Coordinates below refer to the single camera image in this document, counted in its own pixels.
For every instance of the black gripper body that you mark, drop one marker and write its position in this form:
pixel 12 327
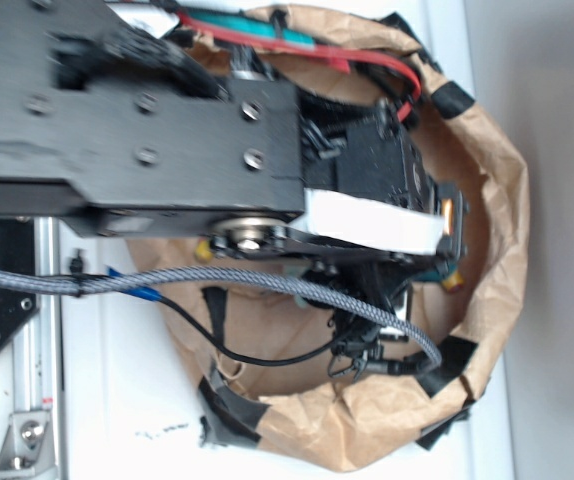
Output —
pixel 377 309

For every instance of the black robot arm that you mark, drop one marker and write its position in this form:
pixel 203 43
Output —
pixel 269 146

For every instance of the brown paper bag bin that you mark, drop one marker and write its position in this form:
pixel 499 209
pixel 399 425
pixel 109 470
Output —
pixel 343 426

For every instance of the multicolour twisted rope toy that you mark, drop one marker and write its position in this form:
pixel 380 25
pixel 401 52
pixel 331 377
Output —
pixel 452 281

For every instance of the aluminium extrusion rail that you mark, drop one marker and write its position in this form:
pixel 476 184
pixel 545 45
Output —
pixel 38 374

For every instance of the metal corner bracket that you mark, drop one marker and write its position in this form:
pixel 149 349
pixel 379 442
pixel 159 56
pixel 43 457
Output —
pixel 28 450

